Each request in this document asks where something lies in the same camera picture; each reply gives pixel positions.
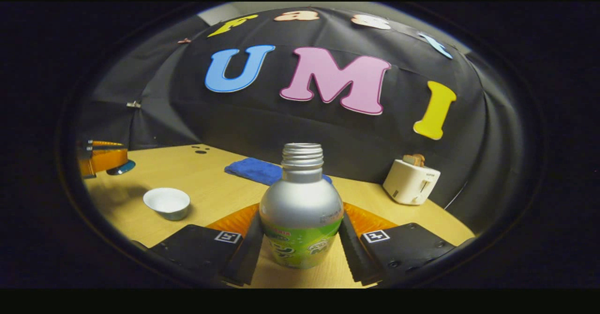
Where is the white toaster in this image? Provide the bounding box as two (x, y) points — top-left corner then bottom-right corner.
(382, 159), (441, 206)

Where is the teal white-lined teacup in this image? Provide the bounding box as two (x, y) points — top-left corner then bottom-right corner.
(142, 187), (191, 221)

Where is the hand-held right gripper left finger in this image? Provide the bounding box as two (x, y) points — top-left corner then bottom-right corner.
(150, 203), (264, 286)

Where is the silver green-label water bottle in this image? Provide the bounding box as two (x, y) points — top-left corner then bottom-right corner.
(259, 143), (344, 269)

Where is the white toaster cable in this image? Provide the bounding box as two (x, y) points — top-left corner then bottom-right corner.
(443, 179), (469, 210)

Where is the teal teacup lid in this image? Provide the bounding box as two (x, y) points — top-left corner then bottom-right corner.
(106, 160), (136, 176)

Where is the black backdrop cloth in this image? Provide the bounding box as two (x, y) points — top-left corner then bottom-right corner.
(77, 7), (535, 235)

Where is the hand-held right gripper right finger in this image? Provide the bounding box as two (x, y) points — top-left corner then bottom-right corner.
(338, 202), (458, 286)

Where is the blue folded cloth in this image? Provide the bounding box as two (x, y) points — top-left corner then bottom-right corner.
(224, 157), (333, 187)

